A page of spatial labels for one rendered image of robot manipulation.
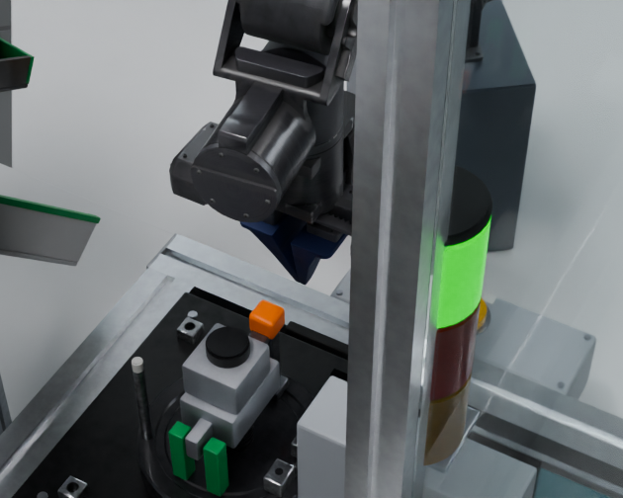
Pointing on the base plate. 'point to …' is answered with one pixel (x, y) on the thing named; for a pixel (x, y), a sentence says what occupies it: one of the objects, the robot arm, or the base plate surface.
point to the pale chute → (31, 226)
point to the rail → (256, 291)
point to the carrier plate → (79, 445)
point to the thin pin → (141, 397)
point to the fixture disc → (153, 462)
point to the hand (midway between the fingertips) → (303, 247)
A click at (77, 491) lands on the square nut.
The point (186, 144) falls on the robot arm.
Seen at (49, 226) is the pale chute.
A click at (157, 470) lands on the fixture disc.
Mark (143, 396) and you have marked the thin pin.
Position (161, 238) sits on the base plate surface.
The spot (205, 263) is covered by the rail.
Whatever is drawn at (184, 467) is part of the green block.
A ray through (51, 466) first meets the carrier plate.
